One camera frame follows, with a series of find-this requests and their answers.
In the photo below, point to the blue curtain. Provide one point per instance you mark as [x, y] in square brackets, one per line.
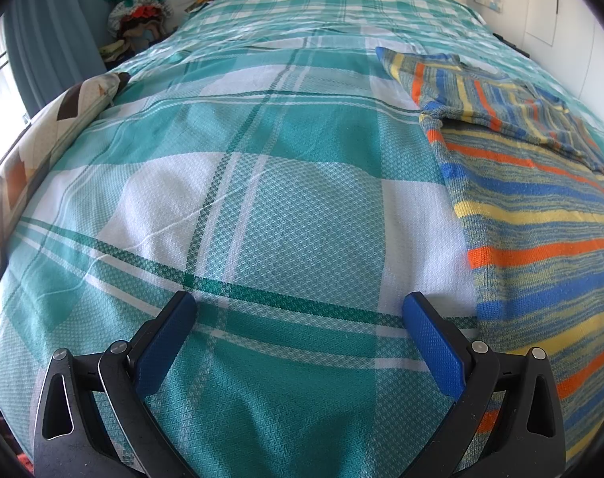
[48, 35]

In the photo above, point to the geometric patterned pillow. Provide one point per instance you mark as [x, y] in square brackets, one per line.
[38, 144]

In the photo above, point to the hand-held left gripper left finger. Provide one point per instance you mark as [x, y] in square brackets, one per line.
[165, 343]

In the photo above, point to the teal plaid blanket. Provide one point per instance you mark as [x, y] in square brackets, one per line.
[262, 199]

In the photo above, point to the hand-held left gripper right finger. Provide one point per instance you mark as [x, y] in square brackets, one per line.
[433, 343]

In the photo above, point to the white wardrobe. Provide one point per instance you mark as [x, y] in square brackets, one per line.
[580, 25]

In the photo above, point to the pile of clothes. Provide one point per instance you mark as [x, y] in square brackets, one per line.
[132, 15]

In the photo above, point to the wall socket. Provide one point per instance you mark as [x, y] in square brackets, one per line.
[491, 1]

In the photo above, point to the dark nightstand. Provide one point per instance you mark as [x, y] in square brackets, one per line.
[508, 41]

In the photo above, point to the striped knit shirt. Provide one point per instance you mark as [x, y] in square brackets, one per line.
[530, 199]

